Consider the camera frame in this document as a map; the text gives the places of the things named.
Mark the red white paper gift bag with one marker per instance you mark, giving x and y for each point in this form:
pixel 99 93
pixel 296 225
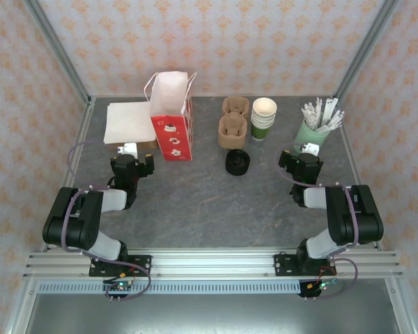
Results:
pixel 172 139

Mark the black plastic cup lid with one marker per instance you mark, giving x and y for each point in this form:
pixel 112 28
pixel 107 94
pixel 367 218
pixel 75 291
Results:
pixel 237 158

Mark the brown pulp cup carrier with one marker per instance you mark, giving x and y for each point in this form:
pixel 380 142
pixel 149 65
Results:
pixel 235 104

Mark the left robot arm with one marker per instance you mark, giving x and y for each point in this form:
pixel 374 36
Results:
pixel 76 222

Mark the mint green holder cup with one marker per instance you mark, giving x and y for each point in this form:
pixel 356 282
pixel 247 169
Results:
pixel 308 142

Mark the stack of white napkins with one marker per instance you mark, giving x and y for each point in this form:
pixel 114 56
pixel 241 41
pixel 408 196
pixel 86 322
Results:
pixel 127 121

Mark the white wrapped straw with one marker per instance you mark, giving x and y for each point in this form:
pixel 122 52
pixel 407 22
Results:
pixel 311 113
pixel 331 126
pixel 307 116
pixel 336 118
pixel 318 108

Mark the stack of black cup lids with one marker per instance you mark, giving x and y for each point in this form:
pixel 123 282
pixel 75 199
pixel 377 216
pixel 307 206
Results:
pixel 237 173

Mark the stack of brown cup carriers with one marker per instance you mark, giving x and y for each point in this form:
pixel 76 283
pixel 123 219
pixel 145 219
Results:
pixel 230 144

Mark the wide white wrapped stirrer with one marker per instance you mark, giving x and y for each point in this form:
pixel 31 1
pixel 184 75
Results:
pixel 329 108

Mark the small circuit board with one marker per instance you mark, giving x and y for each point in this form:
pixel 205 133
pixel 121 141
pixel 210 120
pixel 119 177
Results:
pixel 120 286
pixel 322 286

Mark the grey metal panel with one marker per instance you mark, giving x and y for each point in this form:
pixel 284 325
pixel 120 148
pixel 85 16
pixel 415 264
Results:
pixel 209 316

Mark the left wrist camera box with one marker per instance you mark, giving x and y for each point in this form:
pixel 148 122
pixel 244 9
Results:
pixel 129 149

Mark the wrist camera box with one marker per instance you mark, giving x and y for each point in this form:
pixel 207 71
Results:
pixel 311 148
pixel 129 149

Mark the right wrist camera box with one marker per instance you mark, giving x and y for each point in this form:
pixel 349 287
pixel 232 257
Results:
pixel 311 148

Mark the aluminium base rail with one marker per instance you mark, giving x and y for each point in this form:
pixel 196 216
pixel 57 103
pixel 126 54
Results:
pixel 212 264

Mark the aluminium corner post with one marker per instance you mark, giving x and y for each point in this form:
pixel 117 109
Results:
pixel 61 52
pixel 362 52

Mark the aluminium side rail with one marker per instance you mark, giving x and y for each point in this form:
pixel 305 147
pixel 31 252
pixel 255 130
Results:
pixel 398 313
pixel 19 313

